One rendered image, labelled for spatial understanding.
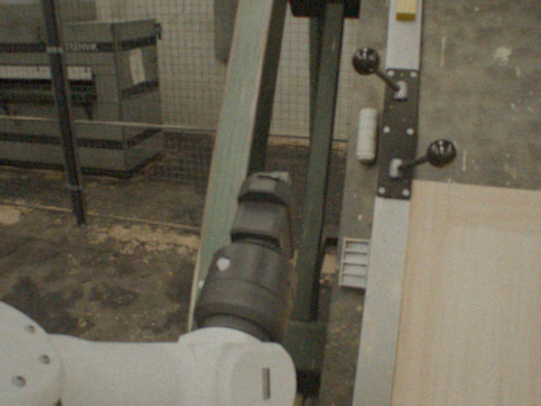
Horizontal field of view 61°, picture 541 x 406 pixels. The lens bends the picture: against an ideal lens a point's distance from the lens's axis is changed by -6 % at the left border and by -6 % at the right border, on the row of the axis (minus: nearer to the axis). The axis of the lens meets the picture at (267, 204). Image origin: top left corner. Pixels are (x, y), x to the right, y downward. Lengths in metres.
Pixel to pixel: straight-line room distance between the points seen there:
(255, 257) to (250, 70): 0.41
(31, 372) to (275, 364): 0.24
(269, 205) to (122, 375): 0.25
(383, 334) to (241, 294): 0.31
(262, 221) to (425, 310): 0.33
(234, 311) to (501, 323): 0.43
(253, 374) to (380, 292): 0.36
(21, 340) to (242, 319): 0.24
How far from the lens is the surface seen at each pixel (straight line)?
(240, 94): 0.77
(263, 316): 0.42
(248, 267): 0.44
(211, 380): 0.34
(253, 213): 0.48
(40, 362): 0.21
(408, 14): 0.81
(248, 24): 0.83
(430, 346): 0.72
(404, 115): 0.74
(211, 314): 0.44
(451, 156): 0.61
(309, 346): 0.77
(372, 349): 0.69
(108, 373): 0.29
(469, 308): 0.73
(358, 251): 0.71
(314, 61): 1.54
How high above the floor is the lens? 1.61
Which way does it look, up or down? 23 degrees down
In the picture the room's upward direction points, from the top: straight up
